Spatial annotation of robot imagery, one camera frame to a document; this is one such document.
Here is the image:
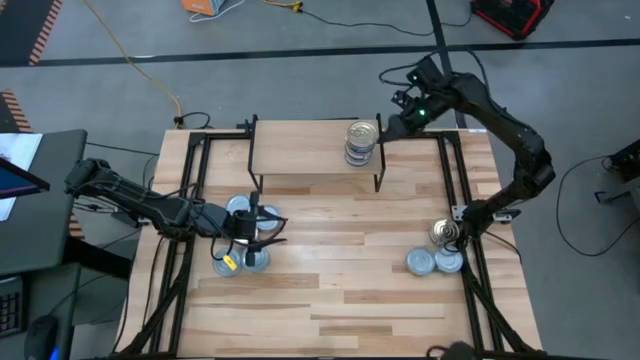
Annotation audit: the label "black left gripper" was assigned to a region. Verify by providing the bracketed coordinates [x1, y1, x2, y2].
[227, 191, 290, 268]

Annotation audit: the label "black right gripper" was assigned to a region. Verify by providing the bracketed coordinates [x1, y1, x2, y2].
[382, 89, 444, 144]

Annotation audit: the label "gold-lid blue-label seafood can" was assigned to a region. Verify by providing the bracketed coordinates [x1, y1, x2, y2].
[344, 147, 375, 168]
[345, 120, 379, 155]
[344, 139, 377, 162]

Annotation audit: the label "rear green rim can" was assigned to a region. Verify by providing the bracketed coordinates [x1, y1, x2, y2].
[428, 217, 461, 247]

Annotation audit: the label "red black equipment case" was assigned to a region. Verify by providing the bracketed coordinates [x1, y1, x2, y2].
[469, 0, 556, 41]

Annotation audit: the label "yellow power plug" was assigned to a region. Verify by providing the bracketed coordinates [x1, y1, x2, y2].
[262, 0, 304, 14]

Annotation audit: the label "grey side table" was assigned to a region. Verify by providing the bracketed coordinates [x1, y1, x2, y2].
[0, 262, 84, 360]

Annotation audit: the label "grey desk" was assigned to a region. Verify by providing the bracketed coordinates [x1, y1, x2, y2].
[0, 128, 89, 277]

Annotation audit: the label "orange device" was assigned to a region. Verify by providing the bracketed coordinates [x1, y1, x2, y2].
[181, 0, 222, 17]

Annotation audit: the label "black equipment stand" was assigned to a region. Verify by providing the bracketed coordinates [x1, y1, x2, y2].
[593, 138, 640, 206]

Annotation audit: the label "black computer mouse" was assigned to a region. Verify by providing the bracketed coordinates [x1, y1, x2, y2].
[23, 313, 62, 360]

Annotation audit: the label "dark round object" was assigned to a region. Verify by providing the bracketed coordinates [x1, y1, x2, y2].
[425, 341, 480, 360]

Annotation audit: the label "dark monitor screen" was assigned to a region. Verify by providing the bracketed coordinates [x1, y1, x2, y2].
[0, 157, 51, 200]

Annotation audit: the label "white paper sheet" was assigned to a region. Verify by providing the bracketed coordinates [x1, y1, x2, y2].
[0, 132, 44, 222]

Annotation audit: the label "black keyboard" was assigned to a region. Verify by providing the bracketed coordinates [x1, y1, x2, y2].
[0, 275, 26, 339]

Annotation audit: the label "black mat orange striped edge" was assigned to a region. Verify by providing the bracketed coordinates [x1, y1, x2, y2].
[0, 88, 34, 134]
[0, 0, 65, 67]

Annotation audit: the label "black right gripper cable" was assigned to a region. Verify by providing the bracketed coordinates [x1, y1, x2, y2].
[378, 47, 490, 101]

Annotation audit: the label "wooden shelf black wire legs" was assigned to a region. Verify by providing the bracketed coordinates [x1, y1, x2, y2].
[247, 113, 387, 195]

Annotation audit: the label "black aluminium table frame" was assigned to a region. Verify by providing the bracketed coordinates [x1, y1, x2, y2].
[112, 113, 546, 360]

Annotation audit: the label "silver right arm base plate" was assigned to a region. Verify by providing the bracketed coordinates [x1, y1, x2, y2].
[451, 203, 516, 222]

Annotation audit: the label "black coiled cable plug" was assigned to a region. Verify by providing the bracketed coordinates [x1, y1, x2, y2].
[172, 111, 212, 131]

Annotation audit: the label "thin black cable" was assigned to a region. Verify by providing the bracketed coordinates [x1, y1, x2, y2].
[85, 142, 160, 157]

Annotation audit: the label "black looped floor cable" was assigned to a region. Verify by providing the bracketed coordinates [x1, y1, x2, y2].
[554, 154, 640, 259]

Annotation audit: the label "white floor cable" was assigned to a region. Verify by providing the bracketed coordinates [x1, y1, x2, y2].
[188, 0, 247, 24]

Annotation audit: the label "yellow floor cable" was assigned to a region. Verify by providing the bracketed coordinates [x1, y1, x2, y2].
[82, 0, 184, 121]

